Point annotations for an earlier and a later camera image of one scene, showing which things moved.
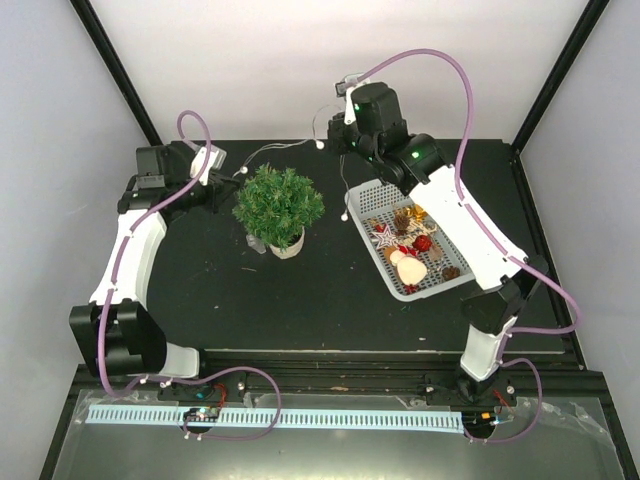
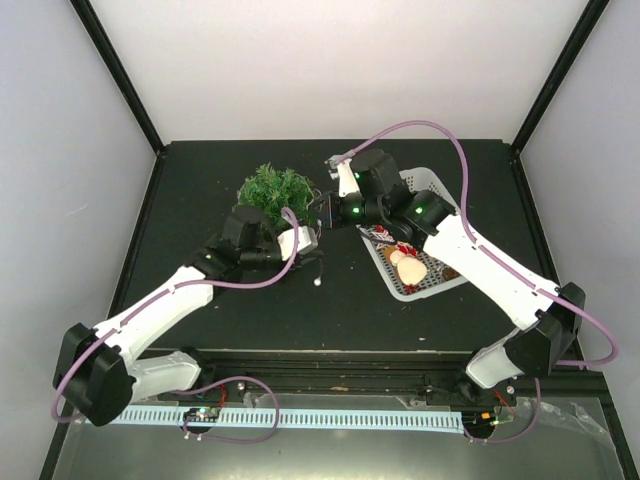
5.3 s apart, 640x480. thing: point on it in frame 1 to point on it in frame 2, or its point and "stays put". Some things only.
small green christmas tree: (277, 204) stays put
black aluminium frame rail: (354, 375) stays put
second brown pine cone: (450, 273) stays put
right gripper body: (364, 143) to (337, 218)
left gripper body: (206, 202) to (297, 263)
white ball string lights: (317, 144) to (318, 280)
